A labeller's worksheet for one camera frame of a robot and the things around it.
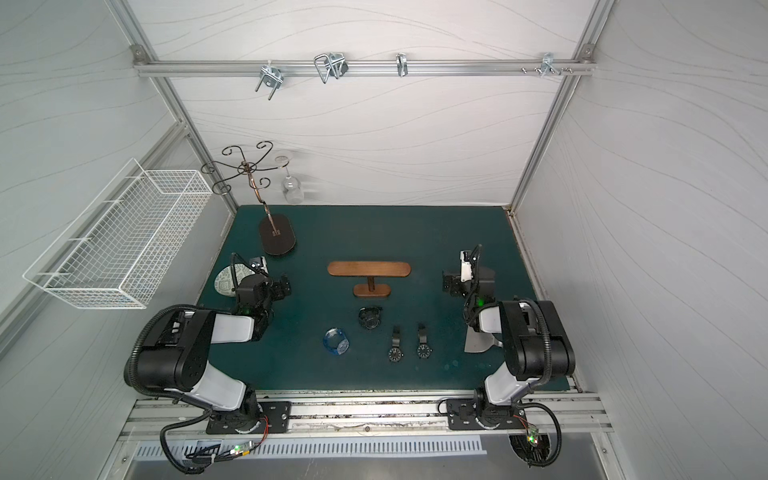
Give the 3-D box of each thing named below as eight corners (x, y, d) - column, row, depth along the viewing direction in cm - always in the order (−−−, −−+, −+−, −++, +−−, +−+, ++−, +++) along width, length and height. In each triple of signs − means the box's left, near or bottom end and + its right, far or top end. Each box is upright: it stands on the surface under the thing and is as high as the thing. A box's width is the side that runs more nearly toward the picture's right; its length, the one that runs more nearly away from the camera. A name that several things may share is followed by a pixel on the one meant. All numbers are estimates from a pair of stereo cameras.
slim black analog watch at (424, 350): (416, 358, 85) (417, 355, 83) (415, 326, 91) (415, 323, 89) (432, 358, 85) (433, 355, 83) (429, 326, 91) (430, 323, 89)
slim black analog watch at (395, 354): (388, 362, 84) (388, 359, 82) (388, 329, 90) (388, 326, 88) (403, 362, 84) (403, 359, 82) (402, 329, 90) (403, 326, 88)
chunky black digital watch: (358, 329, 90) (357, 324, 86) (360, 309, 94) (359, 303, 91) (382, 329, 90) (381, 324, 87) (382, 309, 94) (382, 303, 91)
